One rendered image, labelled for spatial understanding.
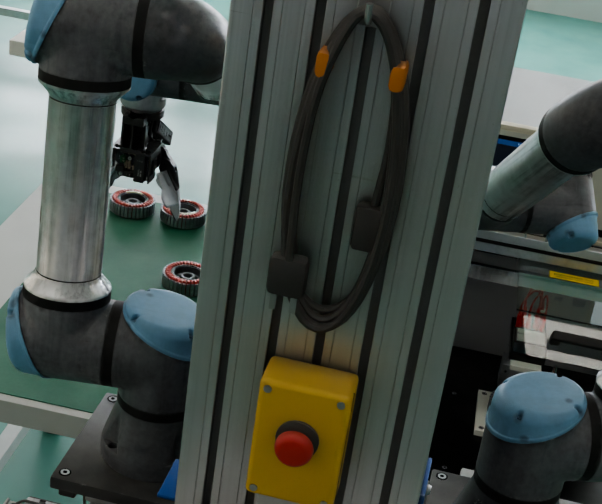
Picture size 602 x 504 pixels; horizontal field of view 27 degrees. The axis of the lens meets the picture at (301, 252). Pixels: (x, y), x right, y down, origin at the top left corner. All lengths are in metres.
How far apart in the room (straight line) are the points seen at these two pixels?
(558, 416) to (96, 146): 0.66
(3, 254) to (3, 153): 2.45
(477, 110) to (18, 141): 4.45
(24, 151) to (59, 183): 3.75
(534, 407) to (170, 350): 0.47
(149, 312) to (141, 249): 1.30
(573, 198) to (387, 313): 0.76
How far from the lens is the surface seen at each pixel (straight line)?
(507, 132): 2.37
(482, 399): 2.52
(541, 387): 1.65
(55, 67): 1.56
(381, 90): 1.09
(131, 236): 3.01
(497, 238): 2.42
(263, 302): 1.19
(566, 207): 1.88
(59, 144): 1.59
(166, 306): 1.67
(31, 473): 3.45
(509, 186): 1.71
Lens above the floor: 2.09
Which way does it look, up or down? 26 degrees down
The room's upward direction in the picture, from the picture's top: 9 degrees clockwise
